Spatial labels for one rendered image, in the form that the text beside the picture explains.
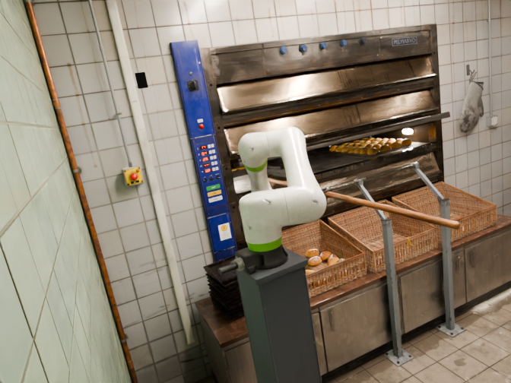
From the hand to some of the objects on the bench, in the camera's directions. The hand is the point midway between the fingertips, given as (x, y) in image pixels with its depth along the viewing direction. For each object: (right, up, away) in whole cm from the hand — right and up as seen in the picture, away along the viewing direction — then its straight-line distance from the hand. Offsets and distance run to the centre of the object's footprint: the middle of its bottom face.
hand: (325, 194), depth 206 cm
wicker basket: (-3, -55, +41) cm, 68 cm away
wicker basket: (+52, -41, +60) cm, 89 cm away
